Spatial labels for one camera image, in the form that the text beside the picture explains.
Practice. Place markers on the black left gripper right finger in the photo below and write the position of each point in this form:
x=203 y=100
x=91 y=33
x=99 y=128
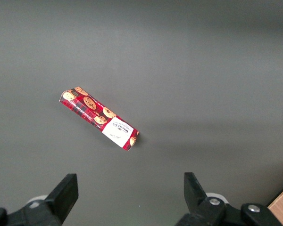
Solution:
x=198 y=204

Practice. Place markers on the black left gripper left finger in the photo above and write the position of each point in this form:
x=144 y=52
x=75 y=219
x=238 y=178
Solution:
x=59 y=200

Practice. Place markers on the red tartan cookie box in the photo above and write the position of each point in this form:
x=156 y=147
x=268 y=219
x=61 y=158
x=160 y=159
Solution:
x=96 y=110

